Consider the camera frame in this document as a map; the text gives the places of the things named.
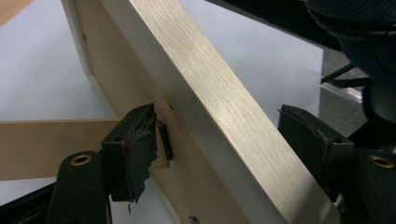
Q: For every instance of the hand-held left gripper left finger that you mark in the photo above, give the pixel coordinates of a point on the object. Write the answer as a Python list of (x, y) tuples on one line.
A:
[(130, 149)]

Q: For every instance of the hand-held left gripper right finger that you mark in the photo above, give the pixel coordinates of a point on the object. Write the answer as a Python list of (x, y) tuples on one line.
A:
[(314, 143)]

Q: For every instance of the white table board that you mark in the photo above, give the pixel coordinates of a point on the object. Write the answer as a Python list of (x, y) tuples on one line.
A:
[(37, 77)]

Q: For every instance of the metal floor rail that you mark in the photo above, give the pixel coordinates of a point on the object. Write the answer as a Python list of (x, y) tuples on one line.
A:
[(342, 91)]

